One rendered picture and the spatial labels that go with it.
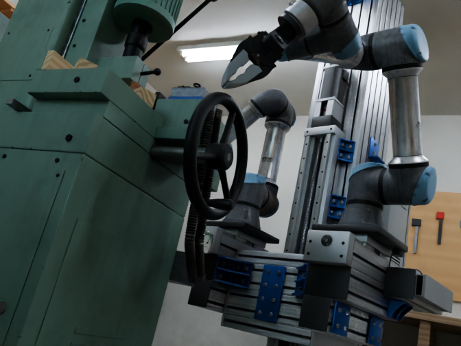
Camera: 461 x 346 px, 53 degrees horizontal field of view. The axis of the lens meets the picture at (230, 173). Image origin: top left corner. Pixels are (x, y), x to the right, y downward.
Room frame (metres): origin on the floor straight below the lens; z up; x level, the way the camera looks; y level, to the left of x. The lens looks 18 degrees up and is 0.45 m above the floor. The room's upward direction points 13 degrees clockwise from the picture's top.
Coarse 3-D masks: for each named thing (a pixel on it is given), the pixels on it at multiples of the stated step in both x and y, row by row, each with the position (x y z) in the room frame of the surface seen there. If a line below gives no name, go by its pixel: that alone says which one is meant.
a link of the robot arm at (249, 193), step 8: (248, 176) 1.71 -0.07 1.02; (256, 176) 1.71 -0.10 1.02; (264, 176) 1.74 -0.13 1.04; (248, 184) 1.71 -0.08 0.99; (256, 184) 1.71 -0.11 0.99; (264, 184) 1.74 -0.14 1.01; (248, 192) 1.71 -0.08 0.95; (256, 192) 1.72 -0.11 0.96; (264, 192) 1.76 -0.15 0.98; (248, 200) 1.71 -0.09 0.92; (256, 200) 1.72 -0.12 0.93; (264, 200) 1.78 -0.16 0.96
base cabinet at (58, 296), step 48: (0, 192) 0.95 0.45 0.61; (48, 192) 0.89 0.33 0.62; (96, 192) 0.94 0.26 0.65; (0, 240) 0.93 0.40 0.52; (48, 240) 0.88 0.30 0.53; (96, 240) 0.97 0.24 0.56; (144, 240) 1.13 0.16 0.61; (0, 288) 0.91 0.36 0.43; (48, 288) 0.90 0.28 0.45; (96, 288) 1.01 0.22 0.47; (144, 288) 1.17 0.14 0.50; (0, 336) 0.89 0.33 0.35; (48, 336) 0.93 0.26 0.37; (96, 336) 1.06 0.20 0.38; (144, 336) 1.22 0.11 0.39
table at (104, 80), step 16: (32, 80) 0.96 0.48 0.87; (48, 80) 0.93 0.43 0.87; (64, 80) 0.91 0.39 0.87; (80, 80) 0.89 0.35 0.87; (96, 80) 0.87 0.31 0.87; (112, 80) 0.88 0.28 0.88; (48, 96) 0.95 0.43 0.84; (64, 96) 0.93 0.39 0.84; (80, 96) 0.91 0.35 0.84; (96, 96) 0.89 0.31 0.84; (112, 96) 0.90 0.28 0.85; (128, 96) 0.94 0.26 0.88; (128, 112) 0.95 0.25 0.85; (144, 112) 1.00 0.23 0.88; (144, 128) 1.01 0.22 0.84; (160, 128) 1.05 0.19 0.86; (176, 128) 1.03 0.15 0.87; (176, 144) 1.06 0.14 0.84
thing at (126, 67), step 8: (120, 56) 1.12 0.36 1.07; (128, 56) 1.10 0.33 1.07; (136, 56) 1.09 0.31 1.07; (96, 64) 1.15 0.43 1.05; (104, 64) 1.14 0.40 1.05; (112, 64) 1.12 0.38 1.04; (120, 64) 1.11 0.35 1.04; (128, 64) 1.10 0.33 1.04; (136, 64) 1.10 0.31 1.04; (144, 64) 1.12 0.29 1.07; (120, 72) 1.11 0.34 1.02; (128, 72) 1.10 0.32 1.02; (136, 72) 1.10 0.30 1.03; (128, 80) 1.11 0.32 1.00; (136, 80) 1.11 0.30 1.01; (144, 80) 1.14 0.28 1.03
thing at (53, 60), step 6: (48, 54) 0.95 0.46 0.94; (54, 54) 0.95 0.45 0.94; (48, 60) 0.95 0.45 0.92; (54, 60) 0.95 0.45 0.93; (60, 60) 0.97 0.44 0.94; (66, 60) 0.98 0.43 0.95; (42, 66) 0.95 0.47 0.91; (48, 66) 0.94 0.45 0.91; (54, 66) 0.96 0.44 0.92; (60, 66) 0.97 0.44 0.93; (66, 66) 0.98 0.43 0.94; (72, 66) 1.00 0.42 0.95
